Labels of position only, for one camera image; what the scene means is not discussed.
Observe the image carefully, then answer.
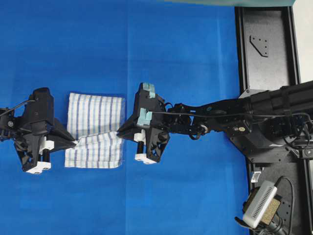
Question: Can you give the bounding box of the grey ventilated mini computer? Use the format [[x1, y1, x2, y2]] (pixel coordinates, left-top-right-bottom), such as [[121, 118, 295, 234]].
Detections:
[[243, 181, 277, 229]]

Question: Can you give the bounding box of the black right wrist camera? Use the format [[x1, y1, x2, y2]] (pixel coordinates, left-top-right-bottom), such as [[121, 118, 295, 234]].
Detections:
[[14, 134, 41, 172]]

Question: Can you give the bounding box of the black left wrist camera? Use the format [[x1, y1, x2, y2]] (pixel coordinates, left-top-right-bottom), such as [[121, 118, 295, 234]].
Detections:
[[146, 127, 170, 163]]

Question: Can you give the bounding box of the black triangular bracket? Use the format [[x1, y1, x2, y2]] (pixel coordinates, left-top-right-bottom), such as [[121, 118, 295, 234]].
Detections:
[[249, 35, 269, 57]]

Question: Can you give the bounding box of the white blue striped towel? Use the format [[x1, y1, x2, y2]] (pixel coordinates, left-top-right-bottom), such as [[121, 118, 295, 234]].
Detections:
[[65, 93, 125, 169]]

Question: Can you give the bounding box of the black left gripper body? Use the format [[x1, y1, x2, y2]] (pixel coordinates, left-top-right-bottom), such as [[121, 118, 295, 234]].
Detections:
[[134, 82, 167, 164]]

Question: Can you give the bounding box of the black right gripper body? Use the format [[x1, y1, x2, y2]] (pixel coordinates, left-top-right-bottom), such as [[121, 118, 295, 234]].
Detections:
[[16, 88, 54, 174]]

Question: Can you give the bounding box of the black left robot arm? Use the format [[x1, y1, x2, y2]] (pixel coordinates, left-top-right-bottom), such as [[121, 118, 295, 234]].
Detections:
[[117, 82, 313, 164]]

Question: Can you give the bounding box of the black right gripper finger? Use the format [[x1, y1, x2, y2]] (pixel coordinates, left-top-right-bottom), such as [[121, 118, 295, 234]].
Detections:
[[47, 118, 76, 152]]

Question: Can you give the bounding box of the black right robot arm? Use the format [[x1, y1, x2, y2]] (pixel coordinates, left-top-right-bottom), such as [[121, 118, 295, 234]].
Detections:
[[0, 88, 76, 174]]

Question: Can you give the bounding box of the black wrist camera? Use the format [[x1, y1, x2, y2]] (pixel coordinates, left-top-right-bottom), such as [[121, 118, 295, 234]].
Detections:
[[14, 134, 41, 172], [146, 127, 170, 163]]

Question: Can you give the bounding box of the black mounting rail plate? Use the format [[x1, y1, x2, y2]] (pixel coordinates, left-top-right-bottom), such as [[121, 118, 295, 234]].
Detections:
[[235, 6, 313, 235]]

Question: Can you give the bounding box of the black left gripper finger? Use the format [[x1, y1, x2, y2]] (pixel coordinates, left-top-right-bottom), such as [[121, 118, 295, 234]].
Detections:
[[117, 115, 141, 141]]

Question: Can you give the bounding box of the blue table cloth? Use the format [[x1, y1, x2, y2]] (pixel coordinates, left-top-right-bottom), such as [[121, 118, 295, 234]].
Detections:
[[0, 0, 248, 235]]

